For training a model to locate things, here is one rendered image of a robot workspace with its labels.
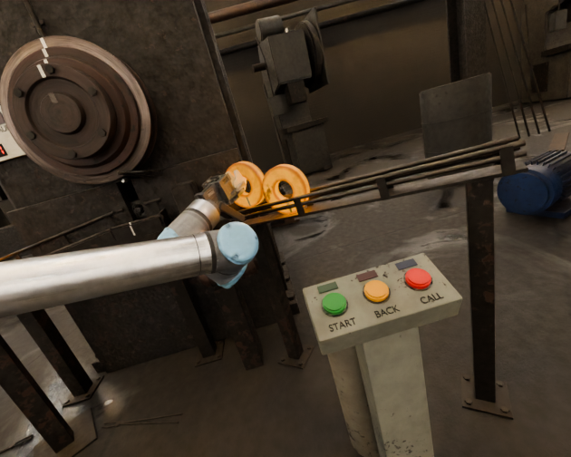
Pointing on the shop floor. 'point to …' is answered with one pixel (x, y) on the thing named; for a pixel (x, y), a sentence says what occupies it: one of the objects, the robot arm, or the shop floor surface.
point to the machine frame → (111, 19)
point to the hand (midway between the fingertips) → (243, 179)
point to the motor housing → (239, 318)
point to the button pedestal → (388, 347)
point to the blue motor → (546, 186)
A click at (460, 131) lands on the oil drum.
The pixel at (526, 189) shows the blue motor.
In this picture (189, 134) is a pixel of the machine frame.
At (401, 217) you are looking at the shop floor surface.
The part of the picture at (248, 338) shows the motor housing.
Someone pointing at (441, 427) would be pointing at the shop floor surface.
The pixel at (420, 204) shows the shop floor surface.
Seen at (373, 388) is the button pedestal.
